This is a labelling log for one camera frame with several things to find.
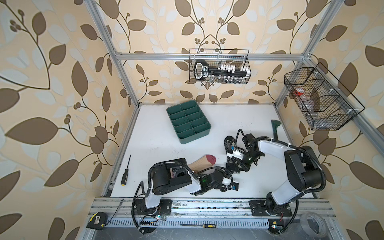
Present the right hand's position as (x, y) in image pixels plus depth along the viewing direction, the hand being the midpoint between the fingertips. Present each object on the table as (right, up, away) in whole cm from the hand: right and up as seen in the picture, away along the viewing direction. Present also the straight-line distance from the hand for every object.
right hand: (238, 171), depth 86 cm
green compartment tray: (-29, +29, +16) cm, 44 cm away
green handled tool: (+33, +27, +21) cm, 47 cm away
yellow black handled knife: (-20, -20, -16) cm, 32 cm away
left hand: (-5, 0, -2) cm, 5 cm away
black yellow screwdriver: (-65, -3, -3) cm, 65 cm away
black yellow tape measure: (-70, -17, -17) cm, 74 cm away
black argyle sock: (-3, +4, -1) cm, 5 cm away
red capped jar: (+32, +45, -5) cm, 56 cm away
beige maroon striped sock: (-21, +4, +3) cm, 21 cm away
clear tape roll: (+31, -19, -16) cm, 40 cm away
